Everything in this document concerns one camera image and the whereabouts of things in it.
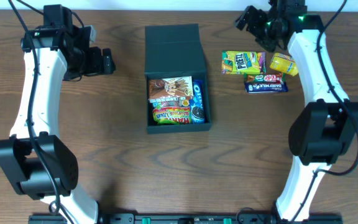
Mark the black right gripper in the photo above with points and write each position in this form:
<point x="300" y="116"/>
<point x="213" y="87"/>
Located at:
<point x="257" y="22"/>

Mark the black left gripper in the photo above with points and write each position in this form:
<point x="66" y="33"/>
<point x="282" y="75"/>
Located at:
<point x="97" y="61"/>

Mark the yellow green Pretz box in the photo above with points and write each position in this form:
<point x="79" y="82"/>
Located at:
<point x="243" y="63"/>

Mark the yellow Mentos bottle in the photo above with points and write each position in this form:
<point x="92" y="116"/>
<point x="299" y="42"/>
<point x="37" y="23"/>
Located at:
<point x="284" y="64"/>

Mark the red green KitKat bar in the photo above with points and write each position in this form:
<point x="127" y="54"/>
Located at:
<point x="265" y="78"/>

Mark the purple Dairy Milk bar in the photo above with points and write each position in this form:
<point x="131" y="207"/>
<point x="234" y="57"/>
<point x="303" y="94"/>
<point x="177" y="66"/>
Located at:
<point x="266" y="87"/>

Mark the dark green gift box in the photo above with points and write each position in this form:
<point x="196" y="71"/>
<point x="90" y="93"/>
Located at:
<point x="175" y="51"/>

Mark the brown Pocky box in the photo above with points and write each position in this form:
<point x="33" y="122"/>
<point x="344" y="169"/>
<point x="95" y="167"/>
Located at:
<point x="170" y="89"/>

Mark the blue Oreo pack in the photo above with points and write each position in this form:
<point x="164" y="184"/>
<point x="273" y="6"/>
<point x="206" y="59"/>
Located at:
<point x="196" y="104"/>

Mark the colourful gummy candy bag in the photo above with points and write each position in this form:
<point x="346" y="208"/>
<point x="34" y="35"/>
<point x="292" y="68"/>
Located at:
<point x="172" y="115"/>

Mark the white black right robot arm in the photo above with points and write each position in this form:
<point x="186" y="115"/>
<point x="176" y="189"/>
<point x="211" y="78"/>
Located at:
<point x="329" y="121"/>

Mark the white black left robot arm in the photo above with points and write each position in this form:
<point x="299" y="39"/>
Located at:
<point x="33" y="158"/>

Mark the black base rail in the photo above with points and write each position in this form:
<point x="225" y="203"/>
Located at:
<point x="185" y="218"/>

